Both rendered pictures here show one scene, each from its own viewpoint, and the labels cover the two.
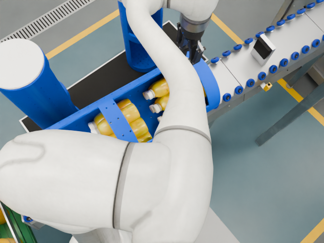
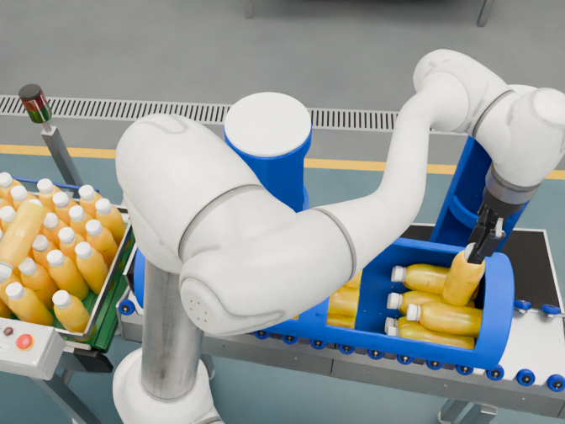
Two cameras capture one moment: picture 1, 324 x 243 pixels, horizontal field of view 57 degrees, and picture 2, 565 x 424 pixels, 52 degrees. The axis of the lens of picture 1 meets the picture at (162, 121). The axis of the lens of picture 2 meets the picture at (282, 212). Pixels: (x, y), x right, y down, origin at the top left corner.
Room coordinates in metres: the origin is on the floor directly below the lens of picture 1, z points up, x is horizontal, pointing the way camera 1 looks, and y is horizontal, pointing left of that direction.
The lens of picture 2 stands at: (-0.14, -0.28, 2.40)
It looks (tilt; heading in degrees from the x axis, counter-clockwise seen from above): 55 degrees down; 48
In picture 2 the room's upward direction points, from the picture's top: 1 degrees counter-clockwise
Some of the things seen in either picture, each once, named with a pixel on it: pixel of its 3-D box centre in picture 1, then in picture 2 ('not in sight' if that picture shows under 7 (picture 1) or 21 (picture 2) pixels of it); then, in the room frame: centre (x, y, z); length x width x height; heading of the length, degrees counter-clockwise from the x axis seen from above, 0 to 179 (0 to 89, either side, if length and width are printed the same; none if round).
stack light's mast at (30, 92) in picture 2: not in sight; (39, 111); (0.15, 1.11, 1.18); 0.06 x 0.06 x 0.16
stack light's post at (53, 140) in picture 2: not in sight; (97, 229); (0.15, 1.11, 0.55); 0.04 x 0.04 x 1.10; 37
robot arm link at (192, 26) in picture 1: (195, 16); (513, 177); (0.59, -0.07, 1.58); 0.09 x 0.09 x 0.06
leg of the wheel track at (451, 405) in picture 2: not in sight; (463, 393); (0.77, -0.21, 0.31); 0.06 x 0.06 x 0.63; 37
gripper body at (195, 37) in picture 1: (192, 31); (500, 201); (0.59, -0.07, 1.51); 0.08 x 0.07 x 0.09; 37
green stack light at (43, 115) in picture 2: not in sight; (39, 109); (0.15, 1.11, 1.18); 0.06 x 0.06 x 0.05
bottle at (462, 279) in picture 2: not in sight; (464, 275); (0.59, -0.07, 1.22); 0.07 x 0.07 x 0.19
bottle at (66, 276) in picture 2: not in sight; (67, 276); (-0.07, 0.70, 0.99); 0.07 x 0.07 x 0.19
